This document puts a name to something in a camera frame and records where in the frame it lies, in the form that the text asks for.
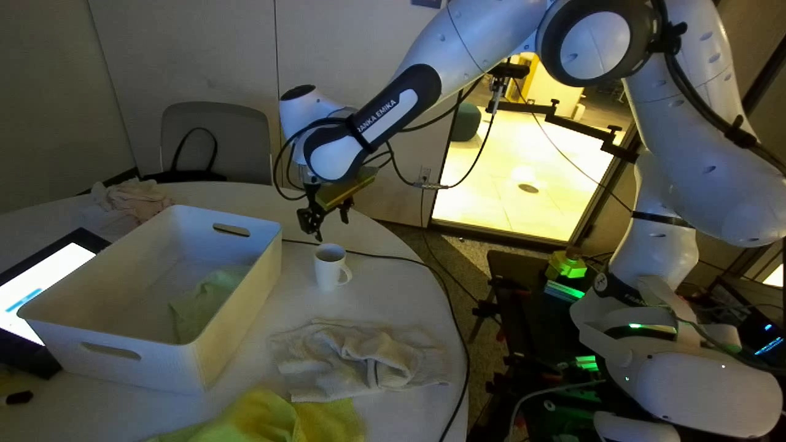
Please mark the grey chair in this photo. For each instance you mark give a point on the grey chair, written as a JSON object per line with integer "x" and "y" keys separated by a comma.
{"x": 215, "y": 142}

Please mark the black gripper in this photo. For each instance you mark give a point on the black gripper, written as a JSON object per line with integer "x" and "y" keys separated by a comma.
{"x": 326, "y": 196}

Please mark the yellow towel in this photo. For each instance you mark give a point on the yellow towel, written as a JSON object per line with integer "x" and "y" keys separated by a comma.
{"x": 264, "y": 415}

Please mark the white grey towel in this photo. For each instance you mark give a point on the white grey towel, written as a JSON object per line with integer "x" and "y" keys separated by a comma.
{"x": 333, "y": 360}

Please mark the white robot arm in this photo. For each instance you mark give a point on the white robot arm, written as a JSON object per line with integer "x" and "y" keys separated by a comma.
{"x": 698, "y": 173}

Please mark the small black object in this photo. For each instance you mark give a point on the small black object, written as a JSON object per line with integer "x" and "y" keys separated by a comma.
{"x": 19, "y": 398}

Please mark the light green towel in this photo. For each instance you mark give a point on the light green towel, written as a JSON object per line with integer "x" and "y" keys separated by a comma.
{"x": 195, "y": 309}

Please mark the pink cloth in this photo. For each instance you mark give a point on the pink cloth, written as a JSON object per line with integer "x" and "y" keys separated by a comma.
{"x": 141, "y": 200}

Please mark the white ceramic mug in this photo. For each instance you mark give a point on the white ceramic mug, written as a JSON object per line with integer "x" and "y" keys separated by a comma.
{"x": 330, "y": 268}

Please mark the tablet with lit screen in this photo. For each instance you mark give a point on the tablet with lit screen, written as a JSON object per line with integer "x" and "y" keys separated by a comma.
{"x": 28, "y": 277}

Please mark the white plastic basket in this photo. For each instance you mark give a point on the white plastic basket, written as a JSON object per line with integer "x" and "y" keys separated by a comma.
{"x": 112, "y": 317}

